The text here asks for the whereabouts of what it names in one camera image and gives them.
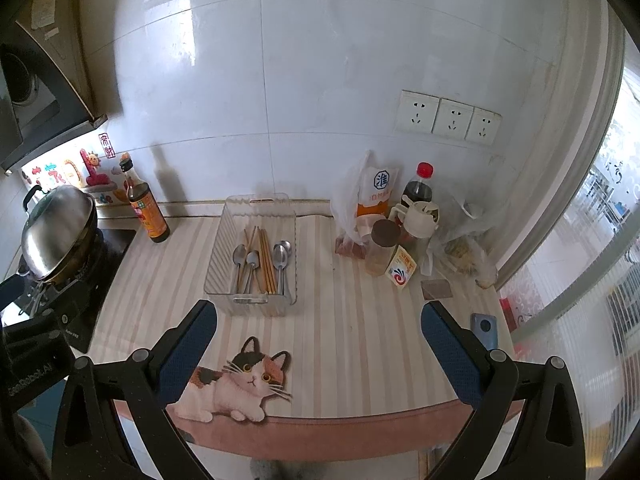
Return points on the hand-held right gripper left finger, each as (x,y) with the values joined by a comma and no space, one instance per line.
(187,355)

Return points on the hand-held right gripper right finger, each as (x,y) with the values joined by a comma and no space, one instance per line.
(450,355)

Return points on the clear plastic basket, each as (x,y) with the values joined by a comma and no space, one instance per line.
(220,260)

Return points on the steel spoon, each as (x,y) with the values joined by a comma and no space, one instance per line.
(252,259)
(287,246)
(280,257)
(239,254)

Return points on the bundle of wooden chopsticks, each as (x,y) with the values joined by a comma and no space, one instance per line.
(266,265)

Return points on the blue phone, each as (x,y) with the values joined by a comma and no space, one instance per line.
(485,327)

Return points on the teal cabinet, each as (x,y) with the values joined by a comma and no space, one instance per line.
(47,410)

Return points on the brown scouring pad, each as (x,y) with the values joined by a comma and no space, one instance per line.
(436,289)

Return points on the striped cat print table mat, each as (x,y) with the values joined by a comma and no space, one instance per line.
(350,360)

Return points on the yellow and white packet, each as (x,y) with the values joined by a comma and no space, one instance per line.
(401,266)

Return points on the crumpled clear plastic bag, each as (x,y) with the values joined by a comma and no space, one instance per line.
(467,250)

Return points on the black wok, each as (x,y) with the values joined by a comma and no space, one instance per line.
(87,250)

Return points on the black glass gas stove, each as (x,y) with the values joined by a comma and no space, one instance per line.
(107,255)

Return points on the glass jar brown lid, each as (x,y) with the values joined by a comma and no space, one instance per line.
(382,245)

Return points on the steel wok lid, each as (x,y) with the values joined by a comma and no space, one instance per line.
(55,230)

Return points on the frosted glass sliding door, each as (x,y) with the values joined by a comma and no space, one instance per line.
(575,310)

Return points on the white plastic cup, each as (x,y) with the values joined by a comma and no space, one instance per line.
(417,220)

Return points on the clear bag with red contents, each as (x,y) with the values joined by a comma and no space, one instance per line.
(350,247)

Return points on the soy sauce bottle orange label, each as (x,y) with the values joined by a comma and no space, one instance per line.
(147,210)

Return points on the cola bottle red cap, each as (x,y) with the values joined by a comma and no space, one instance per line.
(417,190)

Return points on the white plastic salt bag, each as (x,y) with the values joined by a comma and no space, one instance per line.
(375,185)

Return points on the range hood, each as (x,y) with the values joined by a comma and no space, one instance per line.
(45,85)

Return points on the colourful cartoon wall sticker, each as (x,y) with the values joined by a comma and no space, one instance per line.
(70,175)

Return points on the white wall socket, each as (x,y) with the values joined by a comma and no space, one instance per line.
(453,118)
(417,111)
(482,126)

